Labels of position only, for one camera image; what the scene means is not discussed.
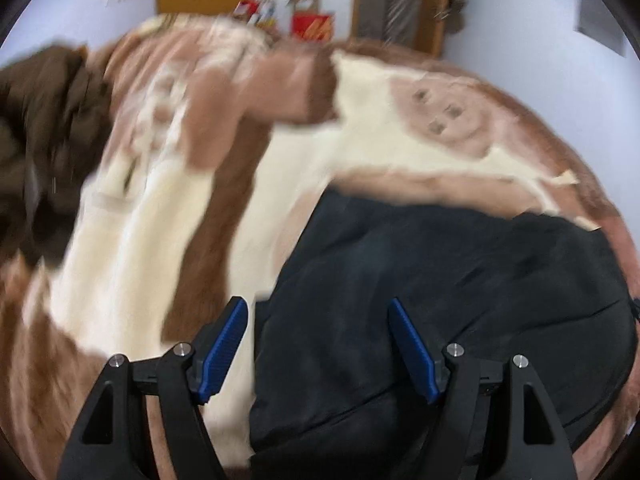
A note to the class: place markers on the cardboard box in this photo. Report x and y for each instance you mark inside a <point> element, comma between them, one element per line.
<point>305,2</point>

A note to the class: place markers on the brown puffer jacket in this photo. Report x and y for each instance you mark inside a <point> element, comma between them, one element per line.
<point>45,135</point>

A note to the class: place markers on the pile of colourful packages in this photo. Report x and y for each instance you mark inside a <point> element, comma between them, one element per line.
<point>255,12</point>

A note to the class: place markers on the brown cream printed blanket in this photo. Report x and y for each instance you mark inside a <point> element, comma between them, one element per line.
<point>325,160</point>

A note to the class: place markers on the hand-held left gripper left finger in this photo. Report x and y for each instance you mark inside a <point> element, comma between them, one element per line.
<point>222,350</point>

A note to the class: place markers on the red gift box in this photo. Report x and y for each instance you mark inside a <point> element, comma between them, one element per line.
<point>311,27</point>

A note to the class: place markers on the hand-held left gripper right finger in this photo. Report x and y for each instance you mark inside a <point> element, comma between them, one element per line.
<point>412,350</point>

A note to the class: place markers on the black hooded puffer jacket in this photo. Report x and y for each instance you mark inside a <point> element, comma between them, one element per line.
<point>450,285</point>

